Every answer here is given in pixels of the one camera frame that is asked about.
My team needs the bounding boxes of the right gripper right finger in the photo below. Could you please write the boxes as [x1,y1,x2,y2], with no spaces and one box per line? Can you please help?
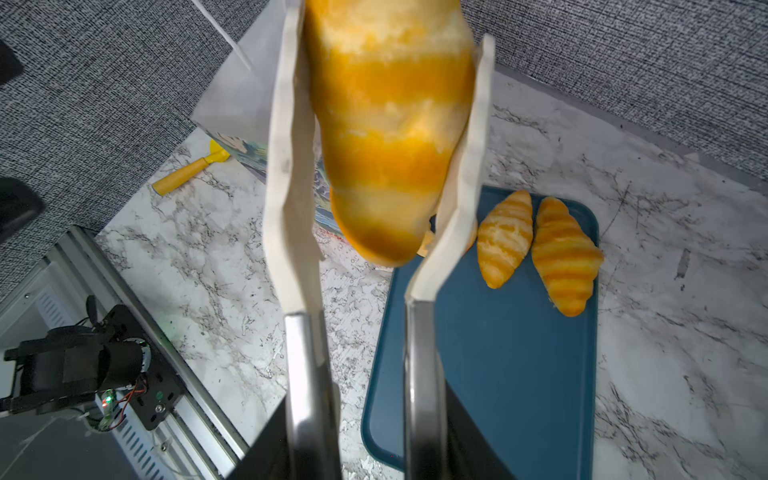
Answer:
[445,383,516,480]

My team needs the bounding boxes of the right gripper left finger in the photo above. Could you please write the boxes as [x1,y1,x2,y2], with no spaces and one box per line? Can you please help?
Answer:
[227,398,290,480]

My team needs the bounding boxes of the cream serving tongs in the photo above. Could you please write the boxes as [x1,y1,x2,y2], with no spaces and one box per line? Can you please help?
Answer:
[261,0,497,480]

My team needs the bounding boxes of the fake croissant top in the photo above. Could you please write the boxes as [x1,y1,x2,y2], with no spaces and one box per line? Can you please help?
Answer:
[531,197,604,317]

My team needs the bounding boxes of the fake croissant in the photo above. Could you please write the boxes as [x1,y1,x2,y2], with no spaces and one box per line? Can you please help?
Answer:
[304,1,475,267]
[477,190,534,289]
[531,197,604,317]

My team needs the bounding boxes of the white floral paper bag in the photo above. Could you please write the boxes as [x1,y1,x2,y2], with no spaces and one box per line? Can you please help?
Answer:
[190,0,343,236]

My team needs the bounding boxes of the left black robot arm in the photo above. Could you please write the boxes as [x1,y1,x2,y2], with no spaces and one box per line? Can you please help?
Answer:
[1,326,152,416]

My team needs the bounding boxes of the teal rectangular tray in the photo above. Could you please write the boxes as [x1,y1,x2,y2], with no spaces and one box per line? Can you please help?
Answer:
[361,184,601,480]

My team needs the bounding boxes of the yellow toy spatula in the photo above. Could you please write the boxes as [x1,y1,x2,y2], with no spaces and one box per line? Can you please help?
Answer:
[152,140,230,196]

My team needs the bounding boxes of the aluminium front rail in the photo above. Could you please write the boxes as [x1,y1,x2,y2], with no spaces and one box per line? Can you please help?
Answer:
[1,226,247,479]

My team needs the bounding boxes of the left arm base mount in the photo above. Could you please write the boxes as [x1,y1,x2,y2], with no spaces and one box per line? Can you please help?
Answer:
[95,304,186,432]

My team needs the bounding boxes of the fake ring donut bread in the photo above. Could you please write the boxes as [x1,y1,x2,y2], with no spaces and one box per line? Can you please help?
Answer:
[417,220,478,258]

